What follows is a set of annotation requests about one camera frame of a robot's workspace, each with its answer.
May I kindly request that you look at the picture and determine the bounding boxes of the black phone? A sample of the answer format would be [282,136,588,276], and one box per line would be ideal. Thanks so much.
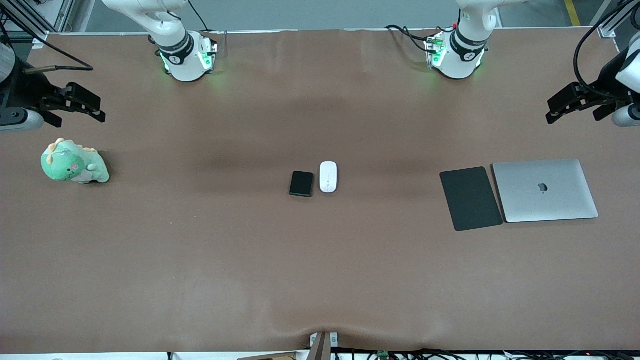
[289,171,315,198]

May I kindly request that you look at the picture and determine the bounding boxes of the white computer mouse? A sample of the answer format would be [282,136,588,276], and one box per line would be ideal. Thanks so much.
[319,161,338,194]

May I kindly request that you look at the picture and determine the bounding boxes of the black mouse pad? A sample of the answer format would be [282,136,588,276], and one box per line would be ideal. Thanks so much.
[440,166,504,232]

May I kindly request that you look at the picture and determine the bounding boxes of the green dinosaur plush toy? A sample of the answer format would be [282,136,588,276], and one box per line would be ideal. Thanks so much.
[41,138,110,184]

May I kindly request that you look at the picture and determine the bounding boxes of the silver laptop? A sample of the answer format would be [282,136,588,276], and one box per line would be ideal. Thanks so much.
[492,159,599,223]

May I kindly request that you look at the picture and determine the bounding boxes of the brown table cover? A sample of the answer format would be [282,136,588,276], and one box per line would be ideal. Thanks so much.
[0,27,640,354]

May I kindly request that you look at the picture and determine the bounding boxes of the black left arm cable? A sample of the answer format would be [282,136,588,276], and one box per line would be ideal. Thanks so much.
[573,0,640,101]

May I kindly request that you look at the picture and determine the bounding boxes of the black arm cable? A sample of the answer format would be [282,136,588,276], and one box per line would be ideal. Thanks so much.
[573,0,640,101]
[0,15,95,75]

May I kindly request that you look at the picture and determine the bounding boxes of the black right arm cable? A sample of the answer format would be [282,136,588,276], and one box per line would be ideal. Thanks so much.
[0,15,95,75]

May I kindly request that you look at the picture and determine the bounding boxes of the aluminium frame profile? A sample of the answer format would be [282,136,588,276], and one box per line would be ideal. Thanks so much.
[590,0,640,40]
[0,0,77,49]

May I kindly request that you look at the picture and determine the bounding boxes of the black right base cable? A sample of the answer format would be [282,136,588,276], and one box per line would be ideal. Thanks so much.
[187,0,219,37]

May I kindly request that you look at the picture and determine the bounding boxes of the black left base cables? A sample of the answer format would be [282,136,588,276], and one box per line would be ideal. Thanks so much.
[385,24,443,53]

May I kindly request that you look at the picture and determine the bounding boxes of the brown camera mount bracket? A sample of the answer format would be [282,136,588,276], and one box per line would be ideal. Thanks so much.
[309,331,339,360]

